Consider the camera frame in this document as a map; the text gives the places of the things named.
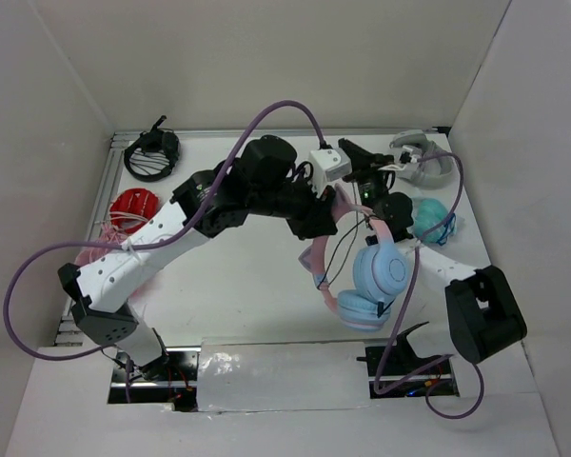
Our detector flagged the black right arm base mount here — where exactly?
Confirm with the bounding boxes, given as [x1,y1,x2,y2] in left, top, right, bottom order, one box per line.
[356,322,458,400]

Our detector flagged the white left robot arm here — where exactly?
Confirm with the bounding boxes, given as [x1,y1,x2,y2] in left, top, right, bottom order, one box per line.
[58,135,337,380]

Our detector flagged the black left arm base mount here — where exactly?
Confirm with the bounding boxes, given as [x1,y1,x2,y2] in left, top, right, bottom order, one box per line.
[103,347,201,413]

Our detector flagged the pink wrapped headphones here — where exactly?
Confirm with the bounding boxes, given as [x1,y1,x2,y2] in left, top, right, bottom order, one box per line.
[74,217,147,267]

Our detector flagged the pink blue cat-ear headphones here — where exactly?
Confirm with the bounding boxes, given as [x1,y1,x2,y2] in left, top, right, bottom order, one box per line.
[299,185,410,332]

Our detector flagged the teal wrapped headphones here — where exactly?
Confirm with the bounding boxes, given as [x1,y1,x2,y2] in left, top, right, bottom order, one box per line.
[412,198,458,247]

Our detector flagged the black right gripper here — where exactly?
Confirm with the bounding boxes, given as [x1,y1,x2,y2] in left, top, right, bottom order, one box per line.
[338,138,396,229]

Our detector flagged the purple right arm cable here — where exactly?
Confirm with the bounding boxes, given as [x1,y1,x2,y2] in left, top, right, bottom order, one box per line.
[373,151,486,421]

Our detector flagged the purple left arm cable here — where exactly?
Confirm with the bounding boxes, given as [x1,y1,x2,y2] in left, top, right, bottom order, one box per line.
[2,99,327,406]

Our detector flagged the white taped cover plate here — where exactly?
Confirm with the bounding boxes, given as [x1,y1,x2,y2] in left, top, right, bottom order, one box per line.
[197,342,370,413]

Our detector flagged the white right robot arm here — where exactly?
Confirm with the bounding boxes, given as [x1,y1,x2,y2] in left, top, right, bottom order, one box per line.
[320,130,527,365]

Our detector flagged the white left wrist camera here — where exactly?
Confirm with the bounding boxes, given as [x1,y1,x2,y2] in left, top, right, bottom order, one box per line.
[307,148,352,195]

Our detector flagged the black wrapped headphones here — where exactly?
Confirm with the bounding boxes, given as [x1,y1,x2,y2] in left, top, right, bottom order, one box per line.
[123,115,181,183]

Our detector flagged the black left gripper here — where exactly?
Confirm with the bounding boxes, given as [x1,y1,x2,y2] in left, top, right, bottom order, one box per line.
[248,167,339,240]

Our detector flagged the black headphone audio cable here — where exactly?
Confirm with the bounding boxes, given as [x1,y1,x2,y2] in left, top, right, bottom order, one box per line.
[315,210,393,317]

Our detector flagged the red wrapped headphones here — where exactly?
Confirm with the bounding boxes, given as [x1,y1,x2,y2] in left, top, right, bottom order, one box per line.
[108,188,161,235]

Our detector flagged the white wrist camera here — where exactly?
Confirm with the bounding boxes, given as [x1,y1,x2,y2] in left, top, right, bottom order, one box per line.
[307,148,352,195]
[392,145,423,172]

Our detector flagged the white grey headphones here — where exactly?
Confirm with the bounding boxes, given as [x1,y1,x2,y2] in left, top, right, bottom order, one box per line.
[390,129,455,189]

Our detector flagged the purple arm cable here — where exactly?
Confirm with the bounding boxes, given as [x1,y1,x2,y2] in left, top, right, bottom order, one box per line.
[2,99,327,406]
[373,151,486,421]

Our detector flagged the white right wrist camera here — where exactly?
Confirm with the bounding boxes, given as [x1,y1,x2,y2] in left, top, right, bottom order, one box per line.
[392,145,423,172]

